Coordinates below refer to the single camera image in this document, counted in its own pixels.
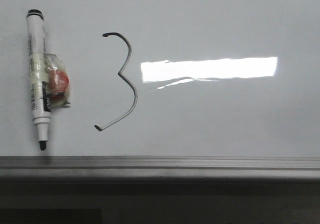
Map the red magnet taped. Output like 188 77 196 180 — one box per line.
44 53 71 109

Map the white whiteboard marker pen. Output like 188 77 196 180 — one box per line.
26 9 52 151

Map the white whiteboard with aluminium frame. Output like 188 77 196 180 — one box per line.
0 0 320 181

